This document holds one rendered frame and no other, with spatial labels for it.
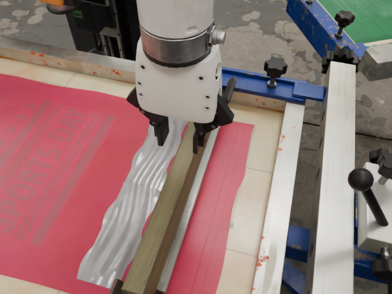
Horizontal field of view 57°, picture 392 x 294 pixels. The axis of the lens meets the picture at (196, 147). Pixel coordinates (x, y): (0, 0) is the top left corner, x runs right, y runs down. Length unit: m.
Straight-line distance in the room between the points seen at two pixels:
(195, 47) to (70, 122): 0.47
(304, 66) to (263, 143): 1.83
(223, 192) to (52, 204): 0.30
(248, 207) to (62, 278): 0.31
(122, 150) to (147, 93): 0.29
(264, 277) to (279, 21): 2.51
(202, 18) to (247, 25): 2.48
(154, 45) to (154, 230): 0.24
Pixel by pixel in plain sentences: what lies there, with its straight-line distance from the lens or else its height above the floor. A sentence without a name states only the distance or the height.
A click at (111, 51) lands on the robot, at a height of 0.56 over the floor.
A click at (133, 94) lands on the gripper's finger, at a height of 1.18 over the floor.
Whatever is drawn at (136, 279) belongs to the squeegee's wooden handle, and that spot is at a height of 1.06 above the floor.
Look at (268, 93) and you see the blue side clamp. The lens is 0.76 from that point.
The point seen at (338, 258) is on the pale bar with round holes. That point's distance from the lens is 0.53.
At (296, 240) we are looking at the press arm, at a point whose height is 0.92.
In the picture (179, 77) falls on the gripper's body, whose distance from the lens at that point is 0.40.
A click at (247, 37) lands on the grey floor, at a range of 2.71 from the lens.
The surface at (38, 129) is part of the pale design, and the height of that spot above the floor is 0.96.
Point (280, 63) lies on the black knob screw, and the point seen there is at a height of 1.06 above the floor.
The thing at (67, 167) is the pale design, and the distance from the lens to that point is 0.71.
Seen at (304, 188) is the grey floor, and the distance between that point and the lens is 1.86.
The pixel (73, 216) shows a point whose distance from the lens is 0.65.
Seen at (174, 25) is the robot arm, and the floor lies 1.31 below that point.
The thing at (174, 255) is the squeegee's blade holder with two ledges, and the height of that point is 1.00.
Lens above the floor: 1.50
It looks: 51 degrees down
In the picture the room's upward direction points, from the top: straight up
